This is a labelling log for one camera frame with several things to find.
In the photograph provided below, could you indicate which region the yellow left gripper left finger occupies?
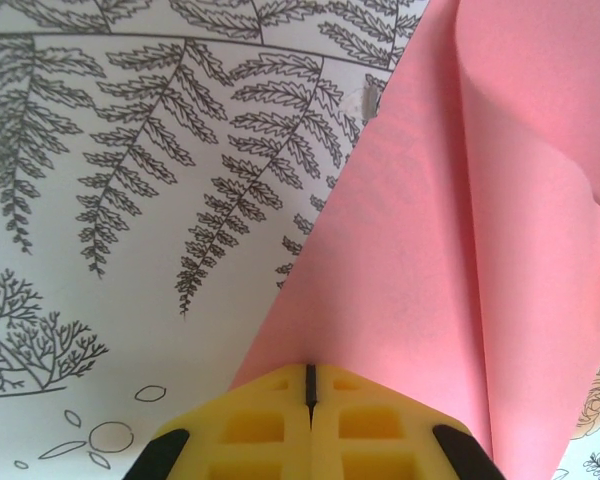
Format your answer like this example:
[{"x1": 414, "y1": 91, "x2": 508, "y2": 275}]
[{"x1": 127, "y1": 363, "x2": 312, "y2": 480}]

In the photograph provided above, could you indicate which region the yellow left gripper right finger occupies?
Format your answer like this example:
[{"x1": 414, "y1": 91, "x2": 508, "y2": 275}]
[{"x1": 310, "y1": 363, "x2": 506, "y2": 480}]

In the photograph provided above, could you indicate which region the pink square paper sheet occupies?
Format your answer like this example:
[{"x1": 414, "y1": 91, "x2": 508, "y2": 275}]
[{"x1": 228, "y1": 0, "x2": 600, "y2": 480}]

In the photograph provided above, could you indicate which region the floral patterned table cover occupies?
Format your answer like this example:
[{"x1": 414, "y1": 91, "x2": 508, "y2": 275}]
[{"x1": 0, "y1": 0, "x2": 600, "y2": 480}]

